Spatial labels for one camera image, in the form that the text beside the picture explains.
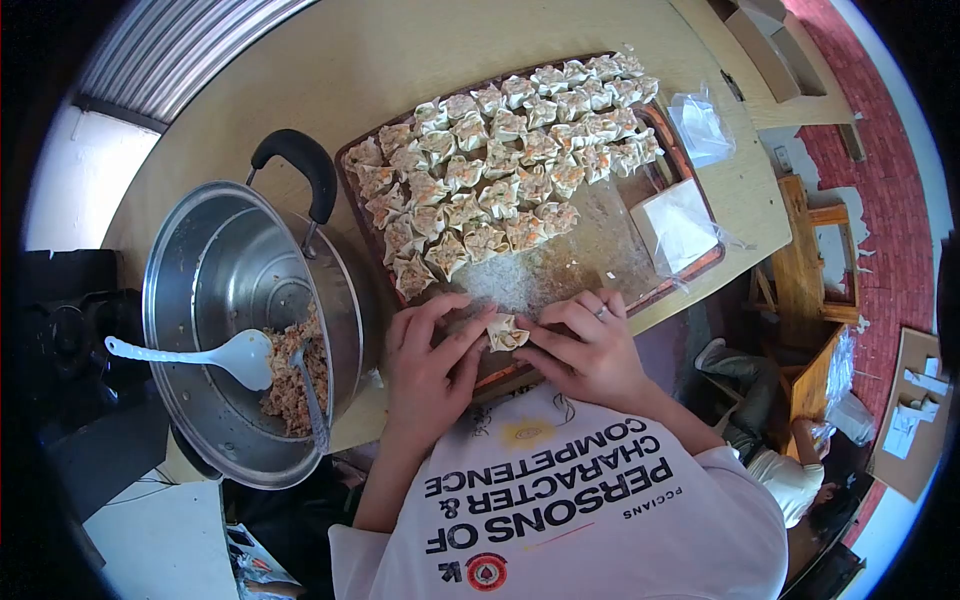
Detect person's right hand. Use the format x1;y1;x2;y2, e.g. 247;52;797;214
514;288;660;415

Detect wooden chair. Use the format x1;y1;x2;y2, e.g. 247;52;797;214
750;174;864;325

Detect person's left middle finger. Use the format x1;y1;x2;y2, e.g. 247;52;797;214
408;292;474;340

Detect person's right middle finger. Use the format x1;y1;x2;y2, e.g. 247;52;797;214
538;294;601;331

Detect person's left index finger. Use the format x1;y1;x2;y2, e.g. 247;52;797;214
431;303;500;357

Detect corrugated metal shutter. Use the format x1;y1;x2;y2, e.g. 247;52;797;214
73;0;320;127

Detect single dumpling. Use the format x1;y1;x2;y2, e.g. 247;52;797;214
486;313;531;354

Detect black appliance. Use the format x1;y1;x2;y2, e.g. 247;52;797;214
21;247;174;522

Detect cardboard box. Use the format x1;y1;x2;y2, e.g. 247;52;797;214
708;0;828;104

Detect person's left thumb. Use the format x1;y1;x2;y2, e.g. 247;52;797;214
456;333;493;397

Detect steel pot with black handle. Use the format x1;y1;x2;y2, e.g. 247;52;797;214
141;129;378;492

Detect metal spoon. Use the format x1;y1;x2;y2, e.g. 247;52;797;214
288;341;332;456

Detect clear plastic bag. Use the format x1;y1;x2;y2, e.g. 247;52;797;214
666;84;738;171

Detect wooden table with plastic bags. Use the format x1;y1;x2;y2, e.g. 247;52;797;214
783;322;877;460

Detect person's right thumb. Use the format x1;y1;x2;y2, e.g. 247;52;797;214
514;346;575;387

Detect minced meat filling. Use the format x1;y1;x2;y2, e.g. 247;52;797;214
258;302;332;440

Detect person's left ring finger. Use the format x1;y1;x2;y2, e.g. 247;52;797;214
385;306;418;355

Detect person's left hand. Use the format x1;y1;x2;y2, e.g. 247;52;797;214
382;292;500;450

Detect person's right index finger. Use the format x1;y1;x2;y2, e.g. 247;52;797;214
517;316;594;352

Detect white plastic ladle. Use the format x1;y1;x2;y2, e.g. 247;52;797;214
103;328;275;393

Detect person's body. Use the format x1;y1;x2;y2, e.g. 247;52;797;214
327;382;789;600

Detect bagged stack of white wrappers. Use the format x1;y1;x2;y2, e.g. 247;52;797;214
628;177;751;294

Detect person's right ring finger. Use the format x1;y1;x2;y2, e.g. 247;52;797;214
588;288;630;333

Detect rows of filled dumplings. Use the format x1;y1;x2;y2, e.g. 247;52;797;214
343;51;665;303

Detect brown rectangular tray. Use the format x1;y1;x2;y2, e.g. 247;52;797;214
333;51;727;406

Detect flat cardboard sheet with papers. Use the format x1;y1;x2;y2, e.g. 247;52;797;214
868;326;952;504

